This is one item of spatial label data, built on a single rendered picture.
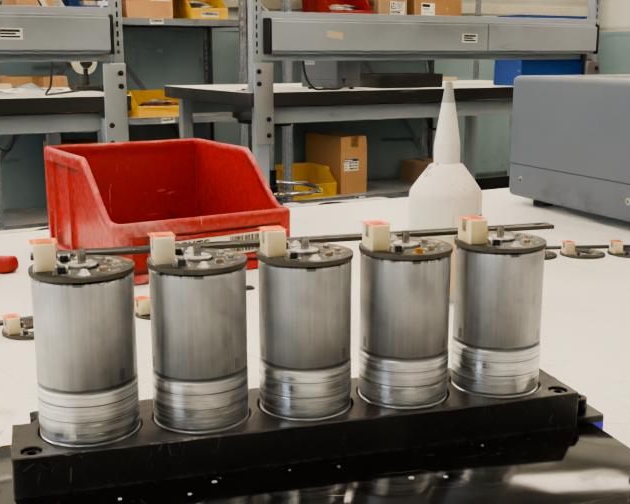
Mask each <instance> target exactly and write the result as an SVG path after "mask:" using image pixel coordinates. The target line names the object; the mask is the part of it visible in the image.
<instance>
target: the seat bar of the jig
mask: <svg viewBox="0 0 630 504"><path fill-rule="evenodd" d="M450 383H451V368H448V389H447V400H446V401H445V402H443V403H441V404H438V405H435V406H432V407H427V408H420V409H394V408H386V407H381V406H377V405H374V404H371V403H368V402H366V401H364V400H362V399H361V398H360V397H359V396H358V377H355V378H351V409H350V410H349V411H348V412H347V413H345V414H343V415H340V416H338V417H334V418H330V419H325V420H318V421H292V420H284V419H279V418H275V417H272V416H270V415H267V414H265V413H264V412H262V411H261V410H260V400H259V388H250V389H249V419H248V420H247V421H246V422H245V423H243V424H241V425H239V426H237V427H235V428H232V429H229V430H225V431H220V432H215V433H206V434H185V433H177V432H172V431H168V430H165V429H162V428H160V427H158V426H157V425H155V423H154V411H153V399H144V400H140V422H141V428H140V430H139V431H138V432H137V433H135V434H134V435H132V436H130V437H128V438H126V439H124V440H121V441H118V442H115V443H111V444H107V445H102V446H95V447H80V448H76V447H63V446H57V445H53V444H50V443H47V442H45V441H43V440H42V439H41V438H40V424H39V411H33V412H30V423H26V424H19V425H12V443H11V470H12V484H13V497H14V499H25V498H33V497H40V496H48V495H56V494H64V493H71V492H79V491H87V490H94V489H102V488H110V487H117V486H125V485H133V484H140V483H148V482H156V481H164V480H171V479H179V478H187V477H194V476H202V475H210V474H217V473H225V472H233V471H240V470H248V469H256V468H264V467H271V466H279V465H287V464H294V463H302V462H310V461H317V460H325V459H333V458H341V457H348V456H356V455H364V454H371V453H379V452H387V451H394V450H402V449H410V448H417V447H425V446H433V445H441V444H448V443H456V442H464V441H471V440H479V439H487V438H494V437H502V436H510V435H517V434H525V433H533V432H541V431H548V430H556V429H564V428H571V427H576V426H577V412H578V396H579V393H578V392H577V391H576V390H574V389H572V388H571V387H569V386H568V385H566V384H564V383H563V382H561V381H559V380H558V379H556V378H555V377H553V376H551V375H550V374H548V373H546V372H545V371H543V370H542V369H540V368H539V379H538V390H537V391H536V392H534V393H532V394H529V395H526V396H521V397H513V398H493V397H484V396H478V395H473V394H469V393H466V392H463V391H461V390H458V389H456V388H455V387H453V386H452V385H451V384H450Z"/></svg>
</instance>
